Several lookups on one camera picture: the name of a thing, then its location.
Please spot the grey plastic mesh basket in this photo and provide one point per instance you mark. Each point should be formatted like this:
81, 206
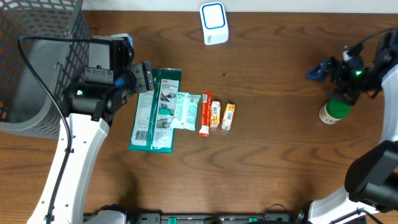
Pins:
42, 39

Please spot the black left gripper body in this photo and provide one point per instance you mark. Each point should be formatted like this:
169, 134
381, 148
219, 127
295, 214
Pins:
143, 78

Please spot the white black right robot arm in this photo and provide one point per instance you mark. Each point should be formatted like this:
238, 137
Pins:
371, 180

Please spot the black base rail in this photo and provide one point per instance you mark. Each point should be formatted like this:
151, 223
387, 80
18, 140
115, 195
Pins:
155, 218

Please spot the green lidded white canister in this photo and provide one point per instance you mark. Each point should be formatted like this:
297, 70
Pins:
333, 111

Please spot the white green package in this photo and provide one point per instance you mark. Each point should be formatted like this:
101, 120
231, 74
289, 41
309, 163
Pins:
154, 113

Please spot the orange snack packet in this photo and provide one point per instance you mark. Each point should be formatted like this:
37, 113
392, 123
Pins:
228, 116

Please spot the orange tissue packet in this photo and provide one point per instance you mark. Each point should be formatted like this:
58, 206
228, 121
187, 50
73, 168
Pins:
215, 114

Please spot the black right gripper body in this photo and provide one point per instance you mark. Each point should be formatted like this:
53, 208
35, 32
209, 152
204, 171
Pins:
351, 83

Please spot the white black barcode scanner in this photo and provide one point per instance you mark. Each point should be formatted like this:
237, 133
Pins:
214, 23

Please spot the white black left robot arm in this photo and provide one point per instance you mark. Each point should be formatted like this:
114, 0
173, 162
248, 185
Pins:
90, 106

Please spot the mint green wipes pack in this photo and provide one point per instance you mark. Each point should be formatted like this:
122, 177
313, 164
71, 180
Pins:
185, 112

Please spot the red stick packet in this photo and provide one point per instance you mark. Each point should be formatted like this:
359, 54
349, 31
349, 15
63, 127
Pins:
205, 114

